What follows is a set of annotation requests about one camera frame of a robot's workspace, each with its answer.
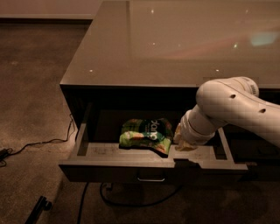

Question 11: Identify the black metal bar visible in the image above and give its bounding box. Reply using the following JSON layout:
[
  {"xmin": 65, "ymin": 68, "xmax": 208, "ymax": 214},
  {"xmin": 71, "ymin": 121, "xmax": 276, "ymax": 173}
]
[{"xmin": 24, "ymin": 196, "xmax": 53, "ymax": 224}]

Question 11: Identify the green snack bag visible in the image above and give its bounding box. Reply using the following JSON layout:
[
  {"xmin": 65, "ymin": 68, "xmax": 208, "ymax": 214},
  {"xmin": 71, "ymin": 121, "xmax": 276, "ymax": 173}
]
[{"xmin": 119, "ymin": 118, "xmax": 173, "ymax": 155}]

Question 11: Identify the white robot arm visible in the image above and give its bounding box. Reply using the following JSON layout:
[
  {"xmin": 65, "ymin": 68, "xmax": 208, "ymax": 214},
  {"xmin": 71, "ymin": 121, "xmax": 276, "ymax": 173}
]
[{"xmin": 173, "ymin": 77, "xmax": 280, "ymax": 151}]

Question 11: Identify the black looped cable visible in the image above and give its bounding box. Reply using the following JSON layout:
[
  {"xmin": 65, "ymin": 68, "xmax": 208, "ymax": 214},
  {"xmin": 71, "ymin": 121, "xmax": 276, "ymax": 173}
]
[{"xmin": 99, "ymin": 182, "xmax": 184, "ymax": 208}]

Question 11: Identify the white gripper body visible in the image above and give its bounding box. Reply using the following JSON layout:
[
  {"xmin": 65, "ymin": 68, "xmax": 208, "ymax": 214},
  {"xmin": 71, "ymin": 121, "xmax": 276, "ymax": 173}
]
[{"xmin": 180, "ymin": 105, "xmax": 226, "ymax": 145}]

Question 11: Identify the dark cabinet with glossy top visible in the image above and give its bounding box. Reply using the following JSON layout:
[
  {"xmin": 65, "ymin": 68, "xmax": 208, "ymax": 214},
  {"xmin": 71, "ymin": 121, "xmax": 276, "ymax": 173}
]
[{"xmin": 60, "ymin": 0, "xmax": 280, "ymax": 181}]

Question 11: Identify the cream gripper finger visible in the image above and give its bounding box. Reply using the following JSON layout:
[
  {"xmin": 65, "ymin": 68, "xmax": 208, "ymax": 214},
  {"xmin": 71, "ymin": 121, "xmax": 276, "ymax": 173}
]
[
  {"xmin": 174, "ymin": 140, "xmax": 198, "ymax": 151},
  {"xmin": 173, "ymin": 124, "xmax": 181, "ymax": 144}
]

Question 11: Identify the black power adapter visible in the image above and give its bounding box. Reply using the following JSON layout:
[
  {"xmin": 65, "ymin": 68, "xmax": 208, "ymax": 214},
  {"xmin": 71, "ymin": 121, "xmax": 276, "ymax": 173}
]
[{"xmin": 0, "ymin": 149, "xmax": 9, "ymax": 160}]

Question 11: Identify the thin black cable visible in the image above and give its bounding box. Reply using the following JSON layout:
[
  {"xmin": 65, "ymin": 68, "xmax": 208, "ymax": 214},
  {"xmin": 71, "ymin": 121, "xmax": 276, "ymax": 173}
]
[{"xmin": 0, "ymin": 114, "xmax": 75, "ymax": 168}]

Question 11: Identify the drawer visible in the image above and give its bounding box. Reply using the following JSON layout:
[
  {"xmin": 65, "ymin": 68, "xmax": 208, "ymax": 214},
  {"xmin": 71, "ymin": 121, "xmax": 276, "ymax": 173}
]
[{"xmin": 59, "ymin": 103, "xmax": 248, "ymax": 185}]

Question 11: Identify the thick black floor cable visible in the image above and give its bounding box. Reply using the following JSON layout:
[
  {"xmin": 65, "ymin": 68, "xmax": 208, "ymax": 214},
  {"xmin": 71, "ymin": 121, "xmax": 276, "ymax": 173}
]
[{"xmin": 76, "ymin": 182, "xmax": 90, "ymax": 224}]

